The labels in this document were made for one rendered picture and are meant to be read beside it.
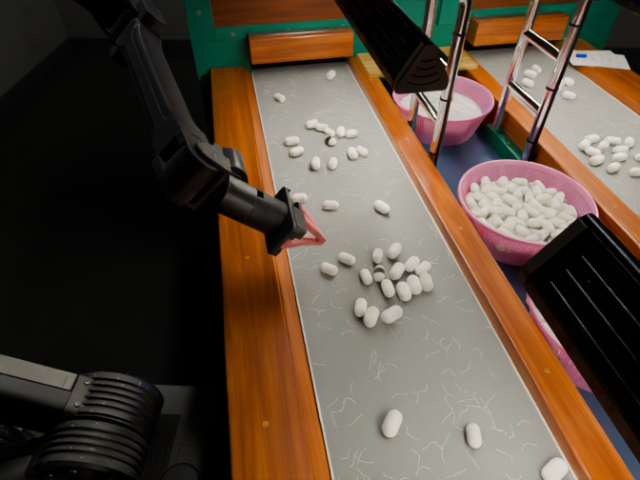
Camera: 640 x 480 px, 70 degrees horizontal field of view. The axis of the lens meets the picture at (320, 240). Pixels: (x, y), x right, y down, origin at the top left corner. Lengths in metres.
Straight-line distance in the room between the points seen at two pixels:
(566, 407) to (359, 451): 0.28
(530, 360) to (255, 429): 0.40
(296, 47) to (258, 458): 1.10
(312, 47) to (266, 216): 0.83
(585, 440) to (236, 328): 0.49
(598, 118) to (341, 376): 1.02
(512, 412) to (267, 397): 0.34
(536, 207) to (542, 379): 0.42
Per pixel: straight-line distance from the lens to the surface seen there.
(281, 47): 1.40
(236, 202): 0.65
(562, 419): 0.72
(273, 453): 0.63
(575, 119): 1.40
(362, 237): 0.88
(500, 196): 1.06
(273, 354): 0.69
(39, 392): 0.69
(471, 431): 0.67
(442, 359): 0.73
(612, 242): 0.40
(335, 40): 1.43
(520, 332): 0.77
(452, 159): 1.24
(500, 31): 1.62
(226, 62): 1.47
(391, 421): 0.65
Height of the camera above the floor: 1.35
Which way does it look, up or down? 45 degrees down
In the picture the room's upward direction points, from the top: straight up
